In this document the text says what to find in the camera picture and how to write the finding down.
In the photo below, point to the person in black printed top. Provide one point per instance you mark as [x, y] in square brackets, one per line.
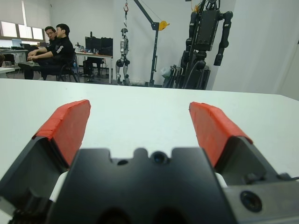
[66, 46]

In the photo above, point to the black folding chair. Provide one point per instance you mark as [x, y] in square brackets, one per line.
[67, 68]

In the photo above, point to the black computer monitor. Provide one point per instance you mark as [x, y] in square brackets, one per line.
[92, 44]

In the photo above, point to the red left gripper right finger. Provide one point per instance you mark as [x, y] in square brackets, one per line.
[210, 128]

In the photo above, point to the white side table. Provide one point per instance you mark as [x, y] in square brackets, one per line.
[5, 70]

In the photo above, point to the black crane hoist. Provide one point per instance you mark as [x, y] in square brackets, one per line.
[154, 51]

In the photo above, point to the white roller blind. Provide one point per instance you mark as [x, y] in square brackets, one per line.
[37, 14]

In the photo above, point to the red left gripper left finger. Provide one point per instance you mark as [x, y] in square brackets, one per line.
[70, 126]

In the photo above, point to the pale plastic bag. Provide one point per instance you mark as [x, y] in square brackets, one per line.
[165, 72]

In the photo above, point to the folded black frames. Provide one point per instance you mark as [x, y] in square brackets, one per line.
[175, 77]

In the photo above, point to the white desk with laptops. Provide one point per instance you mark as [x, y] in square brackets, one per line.
[21, 51]

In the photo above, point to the white desk with equipment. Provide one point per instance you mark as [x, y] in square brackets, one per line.
[104, 56]

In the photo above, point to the small silver humanoid robot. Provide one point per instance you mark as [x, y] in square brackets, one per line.
[123, 45]

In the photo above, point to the person with glasses, black jacket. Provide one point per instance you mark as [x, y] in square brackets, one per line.
[49, 32]

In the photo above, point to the black desk chair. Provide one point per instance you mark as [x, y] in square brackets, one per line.
[92, 67]

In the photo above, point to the large black humanoid robot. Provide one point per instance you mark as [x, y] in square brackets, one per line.
[206, 30]

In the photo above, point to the yellow hoist pulley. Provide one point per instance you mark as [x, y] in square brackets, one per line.
[162, 25]

